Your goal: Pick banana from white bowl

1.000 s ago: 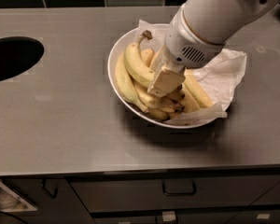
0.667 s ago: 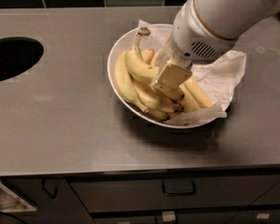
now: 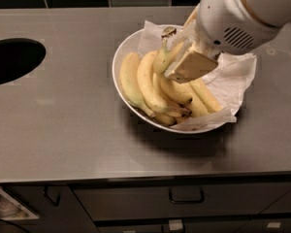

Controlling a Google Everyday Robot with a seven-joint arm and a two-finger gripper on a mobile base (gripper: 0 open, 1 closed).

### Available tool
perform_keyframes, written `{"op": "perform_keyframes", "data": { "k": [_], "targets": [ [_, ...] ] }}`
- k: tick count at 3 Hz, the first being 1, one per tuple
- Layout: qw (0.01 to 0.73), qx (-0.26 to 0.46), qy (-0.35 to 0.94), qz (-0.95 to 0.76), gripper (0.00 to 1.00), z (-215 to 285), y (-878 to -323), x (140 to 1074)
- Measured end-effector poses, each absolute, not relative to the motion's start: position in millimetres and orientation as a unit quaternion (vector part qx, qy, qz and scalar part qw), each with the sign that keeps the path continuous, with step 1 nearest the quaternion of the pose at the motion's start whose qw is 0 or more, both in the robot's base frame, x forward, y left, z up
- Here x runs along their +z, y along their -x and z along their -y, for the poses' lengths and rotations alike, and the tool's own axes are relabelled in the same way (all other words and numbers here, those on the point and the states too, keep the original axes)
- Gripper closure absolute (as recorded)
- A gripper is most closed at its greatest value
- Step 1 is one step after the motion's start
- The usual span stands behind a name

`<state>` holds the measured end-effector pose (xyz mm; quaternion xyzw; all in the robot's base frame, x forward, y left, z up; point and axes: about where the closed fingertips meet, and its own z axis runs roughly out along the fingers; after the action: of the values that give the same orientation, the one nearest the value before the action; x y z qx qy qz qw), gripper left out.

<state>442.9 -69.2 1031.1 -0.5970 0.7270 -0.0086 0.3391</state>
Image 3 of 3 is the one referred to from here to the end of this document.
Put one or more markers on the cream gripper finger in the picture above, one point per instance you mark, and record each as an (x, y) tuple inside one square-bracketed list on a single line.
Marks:
[(187, 32), (190, 66)]

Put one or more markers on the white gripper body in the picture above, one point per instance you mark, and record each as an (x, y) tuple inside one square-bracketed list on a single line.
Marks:
[(229, 20)]

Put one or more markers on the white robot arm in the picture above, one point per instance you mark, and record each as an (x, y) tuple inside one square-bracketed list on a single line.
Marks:
[(272, 12)]

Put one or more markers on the white bowl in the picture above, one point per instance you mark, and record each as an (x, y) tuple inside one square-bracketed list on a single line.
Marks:
[(122, 49)]

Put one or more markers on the white crumpled paper liner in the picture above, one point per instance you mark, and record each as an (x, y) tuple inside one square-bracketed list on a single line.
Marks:
[(228, 82)]

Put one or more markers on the grey centre drawer front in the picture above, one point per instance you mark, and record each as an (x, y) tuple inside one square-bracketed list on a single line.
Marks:
[(234, 199)]

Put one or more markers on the grey drawer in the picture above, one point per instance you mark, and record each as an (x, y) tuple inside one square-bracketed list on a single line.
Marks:
[(278, 225), (234, 199)]

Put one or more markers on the grey lower drawer front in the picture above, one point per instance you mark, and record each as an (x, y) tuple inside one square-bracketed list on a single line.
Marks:
[(278, 225)]

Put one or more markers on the grey right cabinet front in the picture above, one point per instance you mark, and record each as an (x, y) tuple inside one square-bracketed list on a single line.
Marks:
[(281, 205)]

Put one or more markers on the dark round sink opening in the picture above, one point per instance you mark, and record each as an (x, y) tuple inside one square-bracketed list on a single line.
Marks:
[(18, 57)]

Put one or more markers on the grey left cabinet door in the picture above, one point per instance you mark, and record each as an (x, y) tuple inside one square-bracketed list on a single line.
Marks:
[(68, 217)]

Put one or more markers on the open drawer with contents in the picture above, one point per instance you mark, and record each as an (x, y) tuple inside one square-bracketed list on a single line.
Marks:
[(13, 209)]

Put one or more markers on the black centre drawer handle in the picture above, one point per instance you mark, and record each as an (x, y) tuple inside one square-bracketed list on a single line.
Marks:
[(185, 195)]

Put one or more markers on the black left door handle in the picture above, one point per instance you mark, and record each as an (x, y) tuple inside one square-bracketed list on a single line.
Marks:
[(52, 195)]

